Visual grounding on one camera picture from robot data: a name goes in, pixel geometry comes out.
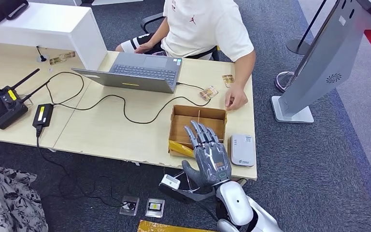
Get grey white card reader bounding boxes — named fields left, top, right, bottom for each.
left=229, top=134, right=257, bottom=168

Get clear plastic stand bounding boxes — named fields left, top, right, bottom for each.
left=20, top=94, right=34, bottom=107

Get silver floor socket with plug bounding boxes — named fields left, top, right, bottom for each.
left=119, top=195, right=141, bottom=217

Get black office chair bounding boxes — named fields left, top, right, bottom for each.
left=140, top=12, right=221, bottom=61

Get grey laptop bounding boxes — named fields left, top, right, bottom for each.
left=71, top=52, right=183, bottom=94

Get grey kiosk stand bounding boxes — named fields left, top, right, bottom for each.
left=271, top=0, right=371, bottom=124

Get chrome stool base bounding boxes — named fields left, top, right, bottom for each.
left=161, top=167, right=212, bottom=203

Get gold patterned ID card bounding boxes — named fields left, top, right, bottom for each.
left=199, top=86, right=219, bottom=102

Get black laptop power cable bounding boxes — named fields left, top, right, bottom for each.
left=44, top=71, right=212, bottom=125

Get person's right hand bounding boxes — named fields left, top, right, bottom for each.
left=134, top=42, right=156, bottom=55

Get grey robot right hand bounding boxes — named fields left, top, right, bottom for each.
left=181, top=120, right=232, bottom=189

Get gold foil sheet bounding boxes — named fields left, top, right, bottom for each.
left=137, top=219, right=220, bottom=232

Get black stub antenna on base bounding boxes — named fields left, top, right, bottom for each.
left=35, top=45, right=49, bottom=63

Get black power adapter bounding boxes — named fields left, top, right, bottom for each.
left=32, top=103, right=54, bottom=138

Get person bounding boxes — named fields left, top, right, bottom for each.
left=115, top=0, right=257, bottom=111

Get white desk riser shelf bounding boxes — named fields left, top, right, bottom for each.
left=0, top=1, right=108, bottom=71

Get black stanchion post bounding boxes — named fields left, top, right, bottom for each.
left=285, top=0, right=328, bottom=55

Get wooden divided organizer box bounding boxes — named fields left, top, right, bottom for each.
left=168, top=105, right=228, bottom=159

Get chrome round stanchion base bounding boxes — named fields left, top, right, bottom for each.
left=275, top=71, right=297, bottom=93

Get black mains cable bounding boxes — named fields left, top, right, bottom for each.
left=35, top=136, right=132, bottom=209

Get black controller with antennas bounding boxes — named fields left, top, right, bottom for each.
left=0, top=68, right=50, bottom=131

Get black white floral cloth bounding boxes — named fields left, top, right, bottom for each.
left=0, top=164, right=49, bottom=232

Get person's left hand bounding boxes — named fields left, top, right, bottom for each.
left=224, top=84, right=249, bottom=111

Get silver floor socket yellow label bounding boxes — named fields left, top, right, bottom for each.
left=144, top=198, right=166, bottom=218

